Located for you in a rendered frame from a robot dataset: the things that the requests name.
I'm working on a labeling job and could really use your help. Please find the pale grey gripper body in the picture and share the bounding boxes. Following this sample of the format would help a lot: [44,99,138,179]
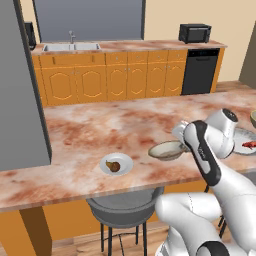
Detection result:
[171,120,190,146]

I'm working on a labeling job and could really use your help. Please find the white plate with brown food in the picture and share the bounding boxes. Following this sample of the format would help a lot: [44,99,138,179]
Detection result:
[99,152,134,177]

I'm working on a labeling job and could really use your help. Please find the white plate with red food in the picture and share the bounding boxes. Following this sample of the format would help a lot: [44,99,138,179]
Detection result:
[231,127,256,156]

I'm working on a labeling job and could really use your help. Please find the red cooked food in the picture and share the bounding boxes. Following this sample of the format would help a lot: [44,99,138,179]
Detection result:
[241,140,256,150]

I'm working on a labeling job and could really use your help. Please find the brown cooked food piece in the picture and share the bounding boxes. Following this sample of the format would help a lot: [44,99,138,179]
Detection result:
[105,159,122,173]

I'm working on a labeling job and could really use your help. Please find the green bowl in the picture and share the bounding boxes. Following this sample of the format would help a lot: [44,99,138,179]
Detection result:
[249,110,256,130]

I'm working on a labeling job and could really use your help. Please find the orange dining counter base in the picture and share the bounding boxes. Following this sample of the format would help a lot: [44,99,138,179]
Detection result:
[0,179,209,256]

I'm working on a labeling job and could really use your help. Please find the black dishwasher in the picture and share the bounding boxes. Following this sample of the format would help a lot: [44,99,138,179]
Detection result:
[181,47,221,96]

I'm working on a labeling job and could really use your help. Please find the orange cupboard run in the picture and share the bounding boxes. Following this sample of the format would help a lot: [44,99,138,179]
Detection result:
[31,48,226,108]

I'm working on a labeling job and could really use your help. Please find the grey round stool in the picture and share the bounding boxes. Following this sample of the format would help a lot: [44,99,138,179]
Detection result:
[85,186,166,256]

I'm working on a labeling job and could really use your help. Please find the dark brown tall cabinet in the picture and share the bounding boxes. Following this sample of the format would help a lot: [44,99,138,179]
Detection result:
[238,31,256,90]

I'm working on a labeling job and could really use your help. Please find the black microwave oven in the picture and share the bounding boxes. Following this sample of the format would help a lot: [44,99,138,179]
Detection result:
[178,22,213,45]

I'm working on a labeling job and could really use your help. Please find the black stool legs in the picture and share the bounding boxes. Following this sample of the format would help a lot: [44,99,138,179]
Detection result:
[203,184,228,240]

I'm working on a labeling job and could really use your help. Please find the steel sink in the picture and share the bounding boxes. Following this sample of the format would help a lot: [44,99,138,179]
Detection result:
[42,42,102,53]

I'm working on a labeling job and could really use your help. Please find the steel tap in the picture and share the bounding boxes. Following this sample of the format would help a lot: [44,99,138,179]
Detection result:
[68,30,77,45]

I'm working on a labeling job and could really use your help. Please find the grey window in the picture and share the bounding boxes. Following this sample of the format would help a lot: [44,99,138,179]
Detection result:
[31,0,147,43]

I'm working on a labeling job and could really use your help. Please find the grey fridge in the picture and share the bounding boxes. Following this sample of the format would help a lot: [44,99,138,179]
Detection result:
[0,0,53,172]

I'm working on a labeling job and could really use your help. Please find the black coffee machine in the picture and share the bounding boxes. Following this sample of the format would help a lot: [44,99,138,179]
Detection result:
[24,21,37,51]

